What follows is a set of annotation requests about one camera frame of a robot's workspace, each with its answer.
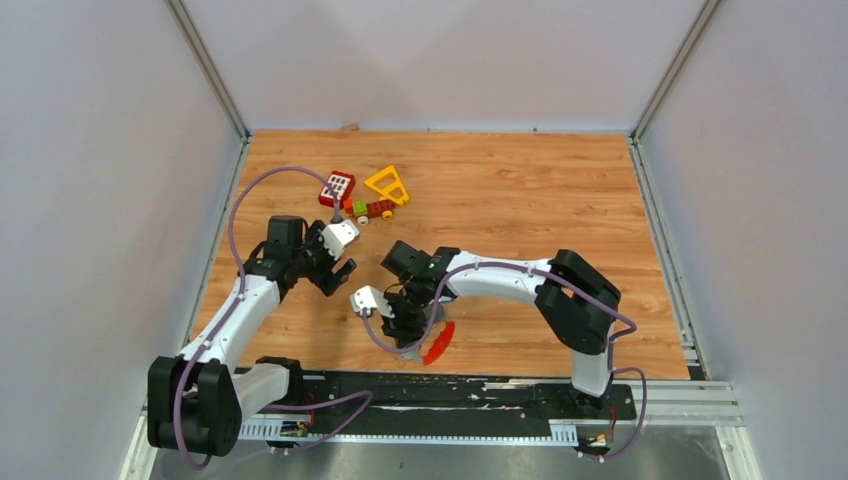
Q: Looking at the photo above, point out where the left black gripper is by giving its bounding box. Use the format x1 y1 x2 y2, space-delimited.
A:
292 221 356 297

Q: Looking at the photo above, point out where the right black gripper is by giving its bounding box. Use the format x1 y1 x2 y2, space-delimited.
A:
373 278 431 349

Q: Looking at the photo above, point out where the metal keyring holder red handle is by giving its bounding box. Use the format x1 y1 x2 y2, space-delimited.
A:
398 296 456 366

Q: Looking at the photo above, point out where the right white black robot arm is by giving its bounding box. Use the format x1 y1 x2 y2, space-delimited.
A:
381 241 621 418

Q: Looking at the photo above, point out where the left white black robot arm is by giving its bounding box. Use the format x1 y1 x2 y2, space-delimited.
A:
147 215 360 457

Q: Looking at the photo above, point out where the green toy brick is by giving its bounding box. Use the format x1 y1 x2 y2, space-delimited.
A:
351 201 368 217

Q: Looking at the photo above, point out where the red toy brick car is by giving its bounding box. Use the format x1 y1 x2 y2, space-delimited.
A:
342 199 397 225

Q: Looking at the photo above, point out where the red window toy brick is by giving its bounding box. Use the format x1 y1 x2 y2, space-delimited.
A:
318 170 356 209

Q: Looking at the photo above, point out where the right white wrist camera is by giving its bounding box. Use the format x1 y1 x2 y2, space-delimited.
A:
349 285 394 318

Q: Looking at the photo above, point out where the yellow triangular toy frame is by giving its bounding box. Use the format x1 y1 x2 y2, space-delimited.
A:
364 165 410 206

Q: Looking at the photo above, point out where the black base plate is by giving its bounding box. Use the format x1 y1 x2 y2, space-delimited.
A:
270 371 639 436

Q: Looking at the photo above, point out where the white slotted cable duct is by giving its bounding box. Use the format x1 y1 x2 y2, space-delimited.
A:
237 416 579 447

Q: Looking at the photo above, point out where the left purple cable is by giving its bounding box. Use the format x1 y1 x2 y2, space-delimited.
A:
173 166 374 471

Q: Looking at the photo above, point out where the purple cable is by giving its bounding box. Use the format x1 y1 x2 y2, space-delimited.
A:
173 166 374 471
360 260 647 462

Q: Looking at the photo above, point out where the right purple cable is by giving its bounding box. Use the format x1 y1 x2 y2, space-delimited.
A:
360 260 647 462

